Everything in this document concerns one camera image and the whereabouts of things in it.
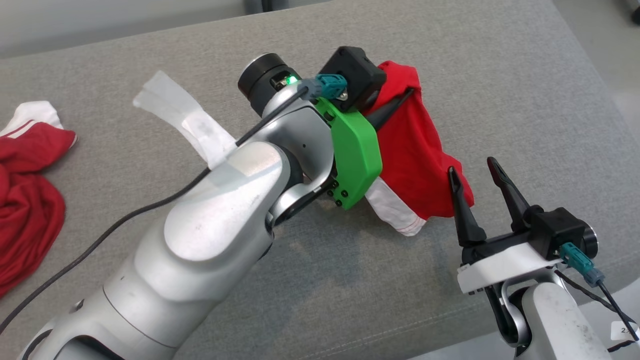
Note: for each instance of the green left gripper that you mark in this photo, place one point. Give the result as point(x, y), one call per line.
point(355, 155)

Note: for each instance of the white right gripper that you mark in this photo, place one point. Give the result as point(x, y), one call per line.
point(505, 265)

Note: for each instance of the red shorts with white trim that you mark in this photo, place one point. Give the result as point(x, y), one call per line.
point(415, 150)

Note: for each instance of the red Bulls 23 jersey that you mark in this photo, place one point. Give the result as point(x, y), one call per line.
point(25, 200)

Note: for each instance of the white paper label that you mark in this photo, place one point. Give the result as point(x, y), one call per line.
point(625, 331)

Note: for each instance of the translucent white tape strip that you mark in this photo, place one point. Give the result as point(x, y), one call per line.
point(170, 105)

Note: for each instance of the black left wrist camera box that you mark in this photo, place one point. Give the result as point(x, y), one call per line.
point(350, 70)

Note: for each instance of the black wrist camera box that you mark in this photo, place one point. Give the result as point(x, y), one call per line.
point(557, 230)
point(350, 70)

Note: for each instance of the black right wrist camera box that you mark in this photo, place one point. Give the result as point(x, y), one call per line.
point(557, 230)

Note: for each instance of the grey partition post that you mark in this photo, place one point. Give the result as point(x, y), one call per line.
point(254, 4)
point(274, 4)

